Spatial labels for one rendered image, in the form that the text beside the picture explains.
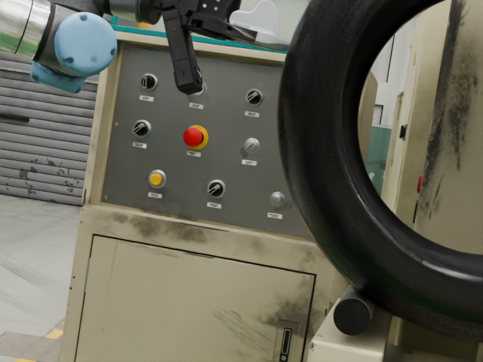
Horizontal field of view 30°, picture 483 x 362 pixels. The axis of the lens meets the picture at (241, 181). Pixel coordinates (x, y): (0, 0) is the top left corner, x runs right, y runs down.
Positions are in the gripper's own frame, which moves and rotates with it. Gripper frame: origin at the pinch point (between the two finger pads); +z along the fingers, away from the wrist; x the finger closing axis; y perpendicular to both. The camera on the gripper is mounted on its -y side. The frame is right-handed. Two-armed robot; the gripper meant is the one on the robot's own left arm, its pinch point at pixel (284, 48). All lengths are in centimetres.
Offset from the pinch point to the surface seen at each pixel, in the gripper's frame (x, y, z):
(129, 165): 65, -27, -38
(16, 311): 318, -143, -158
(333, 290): 23.9, -33.0, 13.6
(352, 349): -10.5, -33.4, 19.7
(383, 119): 899, 22, -36
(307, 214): -8.3, -19.5, 9.8
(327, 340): -9.1, -33.6, 16.5
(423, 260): -11.9, -20.5, 24.7
